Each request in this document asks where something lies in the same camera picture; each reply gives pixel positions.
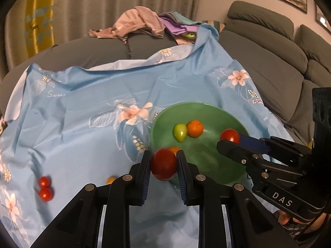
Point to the blue floral bed sheet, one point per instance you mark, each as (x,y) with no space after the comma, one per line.
(77,121)

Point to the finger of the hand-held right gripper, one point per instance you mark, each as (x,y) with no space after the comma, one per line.
(254,144)
(232,151)

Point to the pink garment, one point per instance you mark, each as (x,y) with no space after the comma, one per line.
(134,22)

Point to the orange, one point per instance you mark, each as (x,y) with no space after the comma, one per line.
(194,128)
(173,149)

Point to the red tomato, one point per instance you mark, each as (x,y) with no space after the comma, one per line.
(46,194)
(163,164)
(44,181)
(228,135)

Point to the small framed picture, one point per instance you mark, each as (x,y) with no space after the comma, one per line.
(323,18)

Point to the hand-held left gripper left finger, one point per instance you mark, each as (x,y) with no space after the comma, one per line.
(145,180)

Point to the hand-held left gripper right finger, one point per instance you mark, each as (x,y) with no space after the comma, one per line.
(182,180)

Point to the person's right hand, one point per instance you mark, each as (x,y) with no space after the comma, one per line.
(285,218)

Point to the grey sofa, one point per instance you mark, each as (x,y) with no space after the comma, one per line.
(271,69)

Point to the green bowl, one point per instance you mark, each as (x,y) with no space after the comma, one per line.
(206,160)

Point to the yellow patterned curtain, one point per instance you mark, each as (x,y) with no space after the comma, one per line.
(40,18)

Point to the purple garment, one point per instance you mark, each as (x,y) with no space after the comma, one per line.
(181,27)

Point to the small yellow fruit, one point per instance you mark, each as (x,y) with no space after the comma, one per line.
(111,180)

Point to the colourful patterned cloth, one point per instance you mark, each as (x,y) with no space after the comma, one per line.
(187,37)

